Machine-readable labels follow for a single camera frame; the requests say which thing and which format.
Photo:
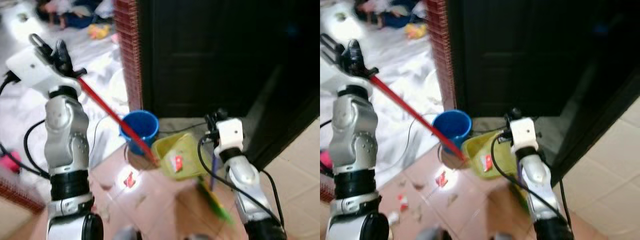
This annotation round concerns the pink plastic object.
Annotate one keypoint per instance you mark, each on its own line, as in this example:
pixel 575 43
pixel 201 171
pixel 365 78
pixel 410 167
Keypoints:
pixel 10 161
pixel 326 160

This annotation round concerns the yellow toy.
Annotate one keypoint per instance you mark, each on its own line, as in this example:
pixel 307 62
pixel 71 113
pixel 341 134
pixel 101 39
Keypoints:
pixel 415 31
pixel 99 32

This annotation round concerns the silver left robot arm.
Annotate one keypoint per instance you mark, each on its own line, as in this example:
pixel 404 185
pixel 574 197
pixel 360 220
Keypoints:
pixel 65 130
pixel 352 130

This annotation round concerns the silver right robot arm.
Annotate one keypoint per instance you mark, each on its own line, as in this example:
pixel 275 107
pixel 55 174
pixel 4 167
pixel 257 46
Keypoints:
pixel 245 185
pixel 537 180

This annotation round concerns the grey robot right foot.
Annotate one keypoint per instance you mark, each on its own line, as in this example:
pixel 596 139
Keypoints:
pixel 200 237
pixel 501 237

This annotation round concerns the red and white wrapper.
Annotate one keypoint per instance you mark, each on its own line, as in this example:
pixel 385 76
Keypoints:
pixel 487 163
pixel 177 164

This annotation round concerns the grey robot foot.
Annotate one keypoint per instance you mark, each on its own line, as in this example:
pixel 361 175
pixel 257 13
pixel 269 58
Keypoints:
pixel 127 234
pixel 200 237
pixel 501 237
pixel 429 235

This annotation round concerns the blue plastic bucket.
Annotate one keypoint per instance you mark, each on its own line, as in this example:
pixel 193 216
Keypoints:
pixel 455 125
pixel 145 127

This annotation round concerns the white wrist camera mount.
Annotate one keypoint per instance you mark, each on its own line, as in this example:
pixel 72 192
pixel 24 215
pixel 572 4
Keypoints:
pixel 335 75
pixel 525 132
pixel 30 67
pixel 231 132

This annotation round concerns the dark wooden door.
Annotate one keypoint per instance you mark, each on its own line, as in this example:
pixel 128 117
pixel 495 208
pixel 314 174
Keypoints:
pixel 500 50
pixel 200 50

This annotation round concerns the red and white paper scrap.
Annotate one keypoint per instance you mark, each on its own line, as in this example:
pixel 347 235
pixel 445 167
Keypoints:
pixel 130 180
pixel 442 179
pixel 403 202

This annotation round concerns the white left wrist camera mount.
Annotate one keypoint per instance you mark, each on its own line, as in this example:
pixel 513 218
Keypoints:
pixel 30 67
pixel 335 75

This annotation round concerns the pale paper scrap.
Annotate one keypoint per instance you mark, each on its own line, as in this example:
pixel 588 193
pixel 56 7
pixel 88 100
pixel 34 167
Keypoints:
pixel 106 214
pixel 417 214

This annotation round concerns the sitting person in blue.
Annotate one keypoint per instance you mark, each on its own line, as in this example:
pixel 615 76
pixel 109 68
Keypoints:
pixel 80 20
pixel 395 20

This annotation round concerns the grey robot left foot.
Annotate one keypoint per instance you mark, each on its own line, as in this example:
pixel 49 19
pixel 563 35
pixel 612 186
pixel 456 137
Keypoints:
pixel 127 234
pixel 429 235

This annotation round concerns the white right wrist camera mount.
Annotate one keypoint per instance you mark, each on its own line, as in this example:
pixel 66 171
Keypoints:
pixel 231 132
pixel 525 132

